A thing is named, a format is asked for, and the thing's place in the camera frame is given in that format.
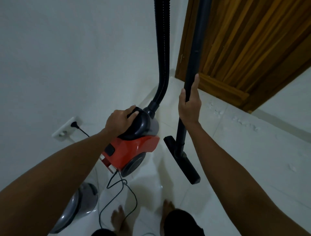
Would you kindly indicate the person's left hand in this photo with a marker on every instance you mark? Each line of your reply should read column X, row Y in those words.
column 120, row 121

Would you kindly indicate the person's right hand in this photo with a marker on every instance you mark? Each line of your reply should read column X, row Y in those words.
column 190, row 110

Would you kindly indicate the red and black vacuum cleaner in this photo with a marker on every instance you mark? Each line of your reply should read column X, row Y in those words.
column 131, row 150

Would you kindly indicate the person's right forearm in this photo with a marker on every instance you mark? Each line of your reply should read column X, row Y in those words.
column 238, row 182

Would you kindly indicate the person's left forearm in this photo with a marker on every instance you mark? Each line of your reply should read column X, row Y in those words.
column 48, row 182

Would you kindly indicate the person's left leg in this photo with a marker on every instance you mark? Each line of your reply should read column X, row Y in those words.
column 119, row 218

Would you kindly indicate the person's leg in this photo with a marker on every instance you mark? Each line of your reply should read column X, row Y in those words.
column 167, row 209
column 119, row 218

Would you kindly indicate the person's right leg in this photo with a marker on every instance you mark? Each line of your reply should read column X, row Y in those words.
column 167, row 209

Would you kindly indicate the scattered white paper scraps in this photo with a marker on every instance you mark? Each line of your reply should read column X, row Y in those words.
column 220, row 112

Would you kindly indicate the metal door hinge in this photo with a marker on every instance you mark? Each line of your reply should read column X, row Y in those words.
column 181, row 59

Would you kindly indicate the brown wooden door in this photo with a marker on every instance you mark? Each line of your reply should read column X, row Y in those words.
column 243, row 48

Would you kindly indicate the grey round appliance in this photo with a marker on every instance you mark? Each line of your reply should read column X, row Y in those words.
column 70, row 214

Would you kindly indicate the black shorts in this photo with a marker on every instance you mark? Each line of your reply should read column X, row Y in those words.
column 182, row 223

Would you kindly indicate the white wall socket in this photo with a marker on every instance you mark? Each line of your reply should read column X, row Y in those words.
column 58, row 134

